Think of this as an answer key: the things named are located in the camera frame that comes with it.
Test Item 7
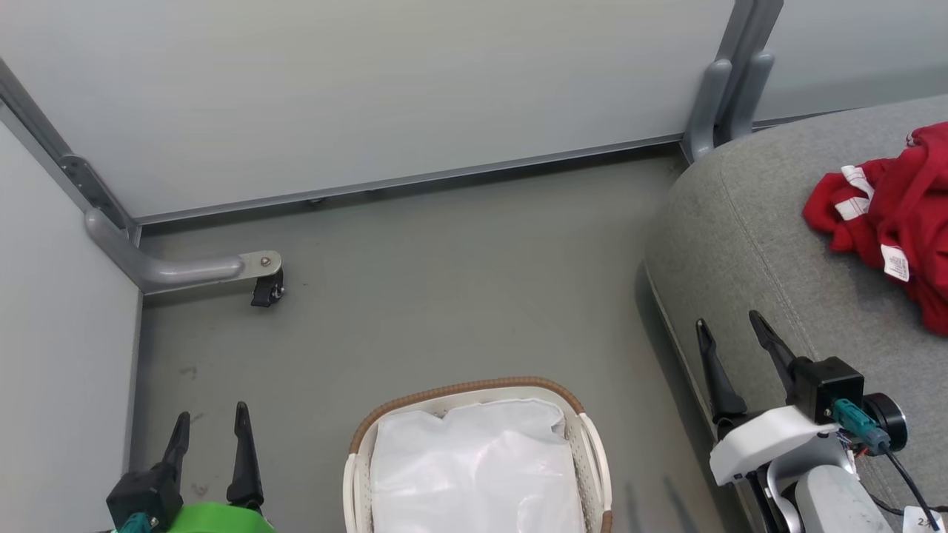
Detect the grey partition bottom rail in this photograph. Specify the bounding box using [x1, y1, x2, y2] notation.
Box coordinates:
[137, 135, 686, 225]

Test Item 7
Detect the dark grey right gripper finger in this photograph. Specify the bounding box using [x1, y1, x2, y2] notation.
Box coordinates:
[749, 309, 801, 404]
[695, 318, 749, 426]

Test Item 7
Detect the white plastic basket liner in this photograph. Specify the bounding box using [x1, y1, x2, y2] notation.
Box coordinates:
[370, 398, 586, 533]

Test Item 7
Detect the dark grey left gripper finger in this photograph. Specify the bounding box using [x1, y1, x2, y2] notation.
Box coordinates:
[227, 402, 264, 510]
[152, 412, 191, 475]

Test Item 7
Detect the grey partition post with feet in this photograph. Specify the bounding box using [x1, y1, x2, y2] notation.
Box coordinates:
[715, 0, 784, 60]

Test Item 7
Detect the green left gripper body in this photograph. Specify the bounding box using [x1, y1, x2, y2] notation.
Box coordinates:
[167, 502, 276, 533]

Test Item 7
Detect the long grey partition foot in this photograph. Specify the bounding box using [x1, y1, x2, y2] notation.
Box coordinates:
[84, 209, 282, 295]

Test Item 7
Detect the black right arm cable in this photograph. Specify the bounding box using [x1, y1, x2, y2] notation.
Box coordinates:
[870, 448, 948, 533]

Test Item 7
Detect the white laundry basket brown rim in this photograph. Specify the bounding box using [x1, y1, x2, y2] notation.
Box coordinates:
[343, 377, 614, 533]

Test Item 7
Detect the grey fabric sofa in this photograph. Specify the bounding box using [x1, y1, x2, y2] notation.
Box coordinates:
[643, 95, 948, 533]

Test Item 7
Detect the red and white garment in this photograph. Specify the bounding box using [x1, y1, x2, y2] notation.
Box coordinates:
[802, 122, 948, 338]

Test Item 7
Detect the black caster wheel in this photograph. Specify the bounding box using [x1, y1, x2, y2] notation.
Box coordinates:
[250, 268, 285, 308]

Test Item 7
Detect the grey partition post with bracket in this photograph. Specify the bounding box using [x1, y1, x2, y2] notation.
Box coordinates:
[0, 59, 141, 245]

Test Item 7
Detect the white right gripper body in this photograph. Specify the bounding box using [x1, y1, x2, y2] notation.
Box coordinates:
[710, 406, 860, 486]

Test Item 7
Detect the teal right camera cable plug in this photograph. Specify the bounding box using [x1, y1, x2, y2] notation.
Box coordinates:
[831, 398, 889, 454]

